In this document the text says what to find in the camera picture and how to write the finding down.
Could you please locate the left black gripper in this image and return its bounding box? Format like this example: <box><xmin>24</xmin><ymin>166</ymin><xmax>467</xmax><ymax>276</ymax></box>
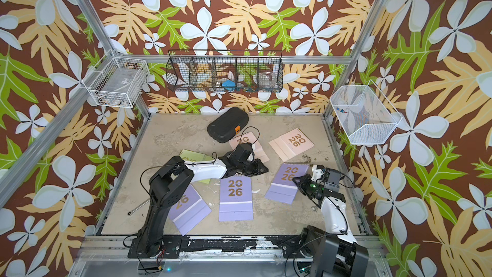
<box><xmin>237</xmin><ymin>158</ymin><xmax>270</xmax><ymax>175</ymax></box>

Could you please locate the purple 2026 calendar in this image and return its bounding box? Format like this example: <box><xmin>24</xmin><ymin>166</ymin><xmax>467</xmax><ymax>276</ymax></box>
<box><xmin>219</xmin><ymin>176</ymin><xmax>254</xmax><ymax>222</ymax></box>
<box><xmin>265</xmin><ymin>163</ymin><xmax>309</xmax><ymax>205</ymax></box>
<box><xmin>168</xmin><ymin>185</ymin><xmax>211</xmax><ymax>235</ymax></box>

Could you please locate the pink 2026 calendar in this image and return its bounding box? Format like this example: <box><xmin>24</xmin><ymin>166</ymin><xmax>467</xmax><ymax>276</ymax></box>
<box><xmin>228</xmin><ymin>132</ymin><xmax>270</xmax><ymax>162</ymax></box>
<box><xmin>269</xmin><ymin>128</ymin><xmax>314</xmax><ymax>162</ymax></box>

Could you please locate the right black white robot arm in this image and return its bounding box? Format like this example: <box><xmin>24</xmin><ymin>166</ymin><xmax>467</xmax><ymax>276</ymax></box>
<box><xmin>292</xmin><ymin>165</ymin><xmax>369</xmax><ymax>276</ymax></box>

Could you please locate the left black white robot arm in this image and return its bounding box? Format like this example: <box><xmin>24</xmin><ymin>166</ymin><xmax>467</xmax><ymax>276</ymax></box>
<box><xmin>128</xmin><ymin>143</ymin><xmax>269</xmax><ymax>260</ymax></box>

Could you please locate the black case orange latch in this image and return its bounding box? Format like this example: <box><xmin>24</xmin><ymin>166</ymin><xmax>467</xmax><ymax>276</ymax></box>
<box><xmin>207</xmin><ymin>107</ymin><xmax>249</xmax><ymax>143</ymax></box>

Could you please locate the green 2026 calendar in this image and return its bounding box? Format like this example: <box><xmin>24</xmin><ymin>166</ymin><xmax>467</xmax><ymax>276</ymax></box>
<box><xmin>179</xmin><ymin>150</ymin><xmax>214</xmax><ymax>184</ymax></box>

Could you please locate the blue object in basket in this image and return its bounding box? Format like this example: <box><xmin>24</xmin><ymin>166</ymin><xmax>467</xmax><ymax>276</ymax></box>
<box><xmin>222</xmin><ymin>80</ymin><xmax>237</xmax><ymax>92</ymax></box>

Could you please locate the silver wrench left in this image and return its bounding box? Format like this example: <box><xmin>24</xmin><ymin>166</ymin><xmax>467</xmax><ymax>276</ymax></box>
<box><xmin>128</xmin><ymin>199</ymin><xmax>150</xmax><ymax>216</ymax></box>

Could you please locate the black wire basket back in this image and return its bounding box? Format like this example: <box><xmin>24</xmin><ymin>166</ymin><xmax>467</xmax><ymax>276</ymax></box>
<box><xmin>164</xmin><ymin>50</ymin><xmax>284</xmax><ymax>92</ymax></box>

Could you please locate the white wire basket right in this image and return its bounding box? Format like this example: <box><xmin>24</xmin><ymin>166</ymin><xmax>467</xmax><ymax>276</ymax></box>
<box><xmin>330</xmin><ymin>81</ymin><xmax>403</xmax><ymax>146</ymax></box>

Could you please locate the white wire basket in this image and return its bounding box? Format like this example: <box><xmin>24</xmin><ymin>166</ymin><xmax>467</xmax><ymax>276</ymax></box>
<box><xmin>85</xmin><ymin>51</ymin><xmax>150</xmax><ymax>108</ymax></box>
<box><xmin>330</xmin><ymin>81</ymin><xmax>403</xmax><ymax>146</ymax></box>

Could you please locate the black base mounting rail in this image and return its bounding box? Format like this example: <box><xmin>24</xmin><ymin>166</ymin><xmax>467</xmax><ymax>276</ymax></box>
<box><xmin>127</xmin><ymin>233</ymin><xmax>325</xmax><ymax>260</ymax></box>

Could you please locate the white wire basket left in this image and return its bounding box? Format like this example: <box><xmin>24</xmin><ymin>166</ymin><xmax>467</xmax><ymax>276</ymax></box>
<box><xmin>85</xmin><ymin>51</ymin><xmax>150</xmax><ymax>108</ymax></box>

